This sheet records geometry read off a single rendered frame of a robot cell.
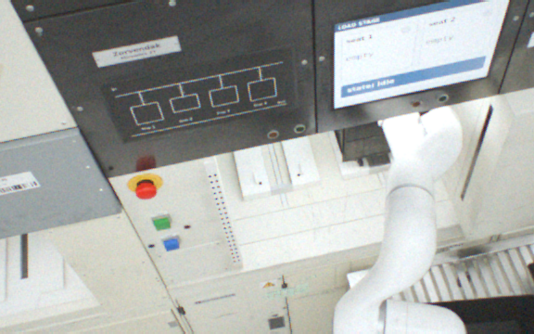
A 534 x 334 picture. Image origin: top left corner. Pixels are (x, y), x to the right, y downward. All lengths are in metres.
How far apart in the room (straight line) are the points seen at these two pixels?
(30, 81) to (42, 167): 0.21
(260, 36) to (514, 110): 0.53
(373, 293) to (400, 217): 0.13
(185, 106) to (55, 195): 0.32
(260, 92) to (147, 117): 0.19
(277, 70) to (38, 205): 0.52
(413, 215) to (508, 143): 0.34
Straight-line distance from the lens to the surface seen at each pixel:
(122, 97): 1.10
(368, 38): 1.10
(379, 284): 1.14
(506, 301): 1.69
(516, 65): 1.30
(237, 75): 1.09
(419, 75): 1.21
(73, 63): 1.04
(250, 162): 1.84
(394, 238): 1.14
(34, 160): 1.21
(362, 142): 1.70
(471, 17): 1.15
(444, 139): 1.37
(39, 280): 1.87
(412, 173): 1.27
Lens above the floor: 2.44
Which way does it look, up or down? 57 degrees down
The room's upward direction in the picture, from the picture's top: 8 degrees counter-clockwise
